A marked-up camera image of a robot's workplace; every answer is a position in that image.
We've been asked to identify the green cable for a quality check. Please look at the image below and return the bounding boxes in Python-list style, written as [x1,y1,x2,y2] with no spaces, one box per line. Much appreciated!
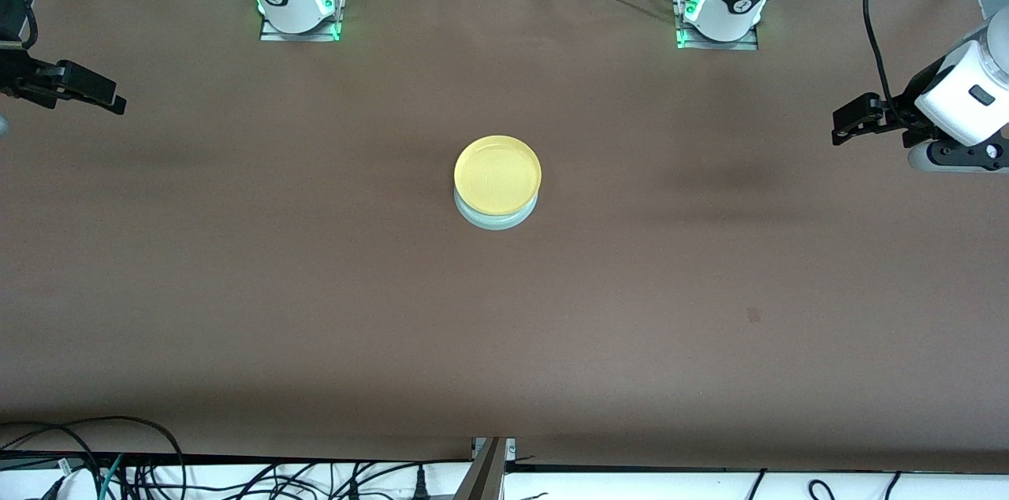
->
[99,453,125,500]

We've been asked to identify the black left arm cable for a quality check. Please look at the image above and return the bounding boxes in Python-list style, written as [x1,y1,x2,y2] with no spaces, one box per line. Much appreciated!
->
[863,0,915,126]

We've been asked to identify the pale green round plate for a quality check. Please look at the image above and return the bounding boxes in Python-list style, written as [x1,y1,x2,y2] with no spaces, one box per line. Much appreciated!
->
[454,188,540,232]

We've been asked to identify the looped black floor cable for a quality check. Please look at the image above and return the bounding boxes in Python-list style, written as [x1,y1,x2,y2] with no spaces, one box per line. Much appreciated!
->
[0,416,187,500]

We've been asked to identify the brown table cover sheet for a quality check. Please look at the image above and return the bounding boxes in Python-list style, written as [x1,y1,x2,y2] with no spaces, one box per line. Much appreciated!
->
[0,0,1009,473]

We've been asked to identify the white lower shelf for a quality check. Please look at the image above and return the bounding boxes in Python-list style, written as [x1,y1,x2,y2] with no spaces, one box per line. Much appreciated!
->
[0,461,1009,500]

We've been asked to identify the aluminium profile beam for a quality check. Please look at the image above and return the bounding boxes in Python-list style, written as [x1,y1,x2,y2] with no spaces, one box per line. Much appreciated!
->
[453,437,509,500]

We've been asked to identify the yellow round plate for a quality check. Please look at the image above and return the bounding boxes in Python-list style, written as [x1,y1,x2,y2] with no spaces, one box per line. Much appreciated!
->
[453,135,543,217]

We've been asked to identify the silver corner bracket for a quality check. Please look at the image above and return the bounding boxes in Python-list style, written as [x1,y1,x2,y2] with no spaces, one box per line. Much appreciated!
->
[471,437,517,460]

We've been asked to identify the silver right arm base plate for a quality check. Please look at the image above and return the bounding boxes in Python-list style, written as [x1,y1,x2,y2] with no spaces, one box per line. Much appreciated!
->
[260,0,344,42]

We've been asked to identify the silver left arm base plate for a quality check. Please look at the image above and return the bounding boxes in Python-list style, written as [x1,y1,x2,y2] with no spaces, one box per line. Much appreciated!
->
[674,0,761,51]

